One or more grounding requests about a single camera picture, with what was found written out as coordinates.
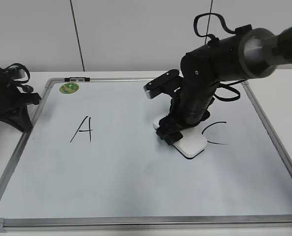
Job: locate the round green magnet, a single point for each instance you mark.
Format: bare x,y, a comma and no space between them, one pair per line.
69,88

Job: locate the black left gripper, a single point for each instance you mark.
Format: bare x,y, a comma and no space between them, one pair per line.
15,96

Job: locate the black and grey marker clip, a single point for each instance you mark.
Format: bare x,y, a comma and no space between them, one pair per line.
77,79

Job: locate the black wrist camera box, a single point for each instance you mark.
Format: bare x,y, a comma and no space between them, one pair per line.
167,83

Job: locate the white board eraser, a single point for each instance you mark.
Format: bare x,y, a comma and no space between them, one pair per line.
188,147

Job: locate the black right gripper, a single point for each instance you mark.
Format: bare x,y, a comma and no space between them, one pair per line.
191,96

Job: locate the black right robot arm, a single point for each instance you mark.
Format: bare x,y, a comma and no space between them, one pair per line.
249,54

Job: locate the white board with grey frame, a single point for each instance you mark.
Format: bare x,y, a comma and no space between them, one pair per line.
89,162

